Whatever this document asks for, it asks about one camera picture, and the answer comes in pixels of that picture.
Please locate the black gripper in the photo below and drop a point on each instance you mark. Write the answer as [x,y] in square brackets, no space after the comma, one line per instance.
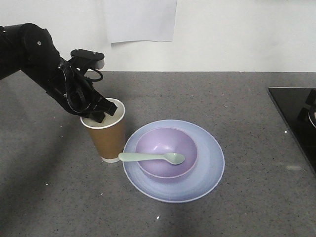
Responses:
[73,89]

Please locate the brown paper cup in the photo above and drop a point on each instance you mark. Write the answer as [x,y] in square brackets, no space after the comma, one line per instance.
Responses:
[108,136]

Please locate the lilac plastic bowl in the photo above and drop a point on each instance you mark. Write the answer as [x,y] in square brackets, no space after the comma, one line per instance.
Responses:
[166,140]

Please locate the pale green plastic spoon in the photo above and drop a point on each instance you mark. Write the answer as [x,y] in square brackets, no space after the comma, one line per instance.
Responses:
[172,158]

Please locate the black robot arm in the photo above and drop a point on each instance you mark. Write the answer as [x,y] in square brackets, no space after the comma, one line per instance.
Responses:
[30,49]

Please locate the light blue plastic plate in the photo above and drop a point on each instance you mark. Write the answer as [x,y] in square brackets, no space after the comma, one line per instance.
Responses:
[198,182]

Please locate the black glass cooktop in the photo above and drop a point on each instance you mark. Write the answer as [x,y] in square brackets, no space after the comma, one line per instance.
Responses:
[297,106]

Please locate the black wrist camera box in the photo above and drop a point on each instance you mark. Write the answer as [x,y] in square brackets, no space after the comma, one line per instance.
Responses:
[81,58]

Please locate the white paper sheet on wall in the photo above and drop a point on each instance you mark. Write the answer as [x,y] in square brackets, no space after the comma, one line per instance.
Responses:
[140,20]

